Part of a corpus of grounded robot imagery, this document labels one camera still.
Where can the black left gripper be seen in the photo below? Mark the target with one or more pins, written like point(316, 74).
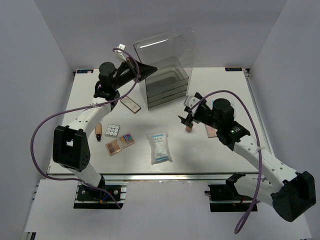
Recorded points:
point(145, 70)

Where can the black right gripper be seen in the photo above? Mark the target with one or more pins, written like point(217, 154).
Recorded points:
point(186, 121)

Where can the beige foundation bottle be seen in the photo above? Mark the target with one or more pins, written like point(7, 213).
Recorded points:
point(189, 127)
point(98, 131)

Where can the clear acrylic drawer organizer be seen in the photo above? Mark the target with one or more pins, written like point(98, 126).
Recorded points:
point(174, 55)

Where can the cotton pad pack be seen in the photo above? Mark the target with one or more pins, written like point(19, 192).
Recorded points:
point(232, 103)
point(158, 141)

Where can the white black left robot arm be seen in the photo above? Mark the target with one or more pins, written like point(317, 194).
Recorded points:
point(70, 143)

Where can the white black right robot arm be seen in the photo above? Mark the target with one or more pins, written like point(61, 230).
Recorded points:
point(289, 192)

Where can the pink blush palette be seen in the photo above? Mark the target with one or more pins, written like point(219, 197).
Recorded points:
point(210, 131)

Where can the brown rimmed compact box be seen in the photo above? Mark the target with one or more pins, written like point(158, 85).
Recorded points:
point(130, 104)

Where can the blue label left corner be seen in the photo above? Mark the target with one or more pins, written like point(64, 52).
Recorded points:
point(84, 71)

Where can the blue label corner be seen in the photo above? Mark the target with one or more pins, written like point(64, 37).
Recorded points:
point(233, 69)
point(84, 71)

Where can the colourful eyeshadow palette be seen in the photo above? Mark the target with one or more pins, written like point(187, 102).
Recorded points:
point(126, 140)

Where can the blue label right corner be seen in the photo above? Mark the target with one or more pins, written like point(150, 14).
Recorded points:
point(233, 69)

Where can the white grey pan palette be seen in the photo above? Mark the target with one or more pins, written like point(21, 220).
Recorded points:
point(112, 130)

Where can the nude eyeshadow palette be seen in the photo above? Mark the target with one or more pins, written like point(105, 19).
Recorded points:
point(113, 147)

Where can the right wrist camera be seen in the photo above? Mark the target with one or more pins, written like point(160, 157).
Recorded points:
point(190, 101)

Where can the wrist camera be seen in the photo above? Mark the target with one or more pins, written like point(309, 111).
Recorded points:
point(190, 101)
point(119, 52)

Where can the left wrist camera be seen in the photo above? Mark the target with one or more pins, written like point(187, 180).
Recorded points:
point(119, 52)

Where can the aluminium table frame rail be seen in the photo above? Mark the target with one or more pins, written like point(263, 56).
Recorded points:
point(194, 155)

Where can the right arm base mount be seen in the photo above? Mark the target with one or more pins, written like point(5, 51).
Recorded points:
point(224, 198)

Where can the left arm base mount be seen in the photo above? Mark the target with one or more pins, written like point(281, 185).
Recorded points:
point(91, 199)

